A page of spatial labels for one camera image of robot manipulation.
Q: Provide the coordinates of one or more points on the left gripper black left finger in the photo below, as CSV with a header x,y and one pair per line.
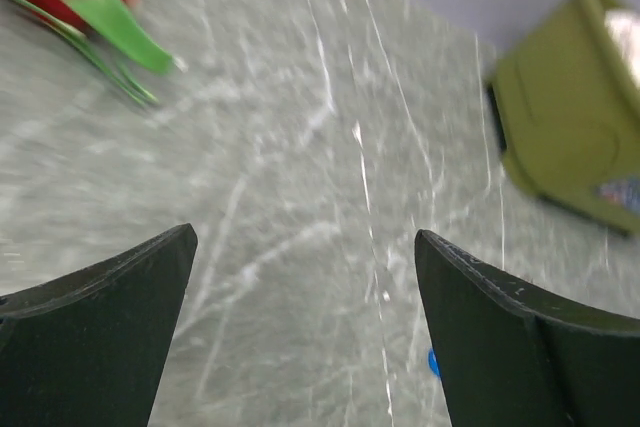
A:
x,y
89,348

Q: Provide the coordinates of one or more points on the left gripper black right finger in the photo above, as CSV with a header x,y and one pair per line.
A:
x,y
513,354

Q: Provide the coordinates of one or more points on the olive green plastic bin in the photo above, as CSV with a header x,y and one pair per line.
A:
x,y
566,111

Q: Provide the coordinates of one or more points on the blue key tag on ring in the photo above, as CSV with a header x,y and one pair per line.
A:
x,y
432,363

